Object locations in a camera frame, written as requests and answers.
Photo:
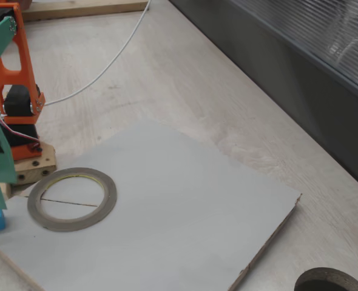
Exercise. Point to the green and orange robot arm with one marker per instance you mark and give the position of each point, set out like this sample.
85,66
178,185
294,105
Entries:
24,69

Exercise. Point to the small wooden wedge piece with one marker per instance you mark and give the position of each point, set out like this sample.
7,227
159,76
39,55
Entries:
5,191

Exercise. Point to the wooden base block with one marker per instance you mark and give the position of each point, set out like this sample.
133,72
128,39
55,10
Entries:
33,169

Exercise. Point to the grey laminated wooden board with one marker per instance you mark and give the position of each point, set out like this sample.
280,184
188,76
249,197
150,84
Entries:
167,212

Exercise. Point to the long wooden plank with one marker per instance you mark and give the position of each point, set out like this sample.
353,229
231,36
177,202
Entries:
76,10

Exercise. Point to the ribbed glass partition screen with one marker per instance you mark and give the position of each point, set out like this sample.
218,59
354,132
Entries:
318,91

